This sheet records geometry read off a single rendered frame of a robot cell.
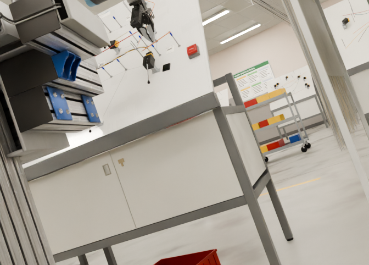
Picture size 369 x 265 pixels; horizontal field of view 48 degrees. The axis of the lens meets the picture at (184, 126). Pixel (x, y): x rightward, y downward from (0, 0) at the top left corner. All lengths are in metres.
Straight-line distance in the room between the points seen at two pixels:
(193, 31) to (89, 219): 1.07
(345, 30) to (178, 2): 2.81
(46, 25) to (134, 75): 1.26
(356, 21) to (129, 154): 3.47
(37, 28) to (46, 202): 1.45
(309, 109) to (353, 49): 6.05
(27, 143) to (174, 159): 0.95
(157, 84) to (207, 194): 0.57
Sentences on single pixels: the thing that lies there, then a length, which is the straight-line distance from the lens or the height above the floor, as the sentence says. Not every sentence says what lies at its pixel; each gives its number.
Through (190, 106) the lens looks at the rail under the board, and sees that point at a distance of 1.81.
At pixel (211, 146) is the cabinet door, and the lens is 1.84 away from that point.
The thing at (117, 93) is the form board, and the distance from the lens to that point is 2.12.
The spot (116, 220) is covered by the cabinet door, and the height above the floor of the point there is 0.47.
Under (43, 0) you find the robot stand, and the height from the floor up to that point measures 1.06.
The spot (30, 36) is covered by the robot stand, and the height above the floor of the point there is 1.00.
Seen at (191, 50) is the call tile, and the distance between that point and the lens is 1.98.
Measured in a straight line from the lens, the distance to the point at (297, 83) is 10.99.
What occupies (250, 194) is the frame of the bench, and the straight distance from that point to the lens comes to 1.84.
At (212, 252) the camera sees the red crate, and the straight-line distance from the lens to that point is 2.21.
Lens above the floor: 0.67
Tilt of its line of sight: 3 degrees up
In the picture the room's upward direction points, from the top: 20 degrees counter-clockwise
